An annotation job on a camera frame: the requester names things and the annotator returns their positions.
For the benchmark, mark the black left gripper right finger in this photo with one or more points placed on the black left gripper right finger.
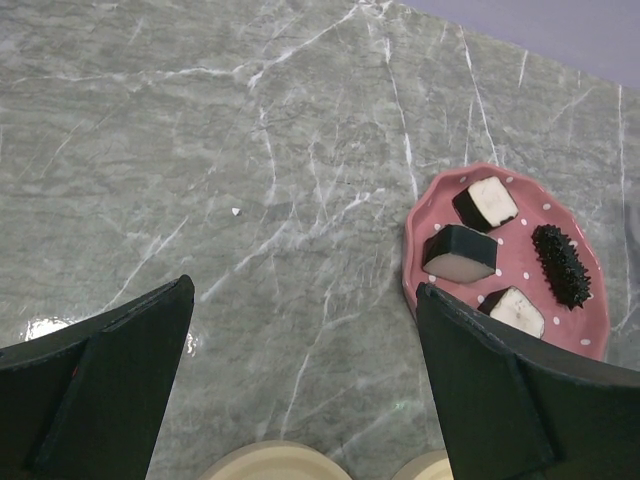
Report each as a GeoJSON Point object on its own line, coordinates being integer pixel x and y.
{"type": "Point", "coordinates": [511, 406]}

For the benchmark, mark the pink dotted plate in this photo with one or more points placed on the pink dotted plate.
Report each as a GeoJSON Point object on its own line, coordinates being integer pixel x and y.
{"type": "Point", "coordinates": [582, 330]}

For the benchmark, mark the cream lid with barcode label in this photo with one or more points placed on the cream lid with barcode label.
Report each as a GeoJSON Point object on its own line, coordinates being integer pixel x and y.
{"type": "Point", "coordinates": [429, 466]}

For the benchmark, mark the sushi piece back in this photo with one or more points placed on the sushi piece back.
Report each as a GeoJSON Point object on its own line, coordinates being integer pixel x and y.
{"type": "Point", "coordinates": [485, 205]}

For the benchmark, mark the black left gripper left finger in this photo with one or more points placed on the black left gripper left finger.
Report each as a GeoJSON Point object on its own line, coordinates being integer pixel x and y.
{"type": "Point", "coordinates": [87, 401]}

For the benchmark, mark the sushi piece left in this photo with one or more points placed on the sushi piece left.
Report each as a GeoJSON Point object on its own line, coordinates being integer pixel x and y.
{"type": "Point", "coordinates": [459, 254]}

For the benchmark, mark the cream lid with pink knob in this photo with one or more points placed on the cream lid with pink knob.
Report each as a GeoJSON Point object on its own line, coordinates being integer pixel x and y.
{"type": "Point", "coordinates": [277, 460]}

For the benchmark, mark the black spiky sea cucumber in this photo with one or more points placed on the black spiky sea cucumber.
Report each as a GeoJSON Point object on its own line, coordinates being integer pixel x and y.
{"type": "Point", "coordinates": [566, 275]}

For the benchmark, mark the sushi piece front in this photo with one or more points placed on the sushi piece front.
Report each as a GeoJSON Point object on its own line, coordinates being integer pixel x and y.
{"type": "Point", "coordinates": [512, 307]}

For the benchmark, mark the sushi piece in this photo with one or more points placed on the sushi piece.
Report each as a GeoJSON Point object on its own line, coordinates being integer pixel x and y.
{"type": "Point", "coordinates": [512, 307]}
{"type": "Point", "coordinates": [459, 254]}
{"type": "Point", "coordinates": [485, 205]}

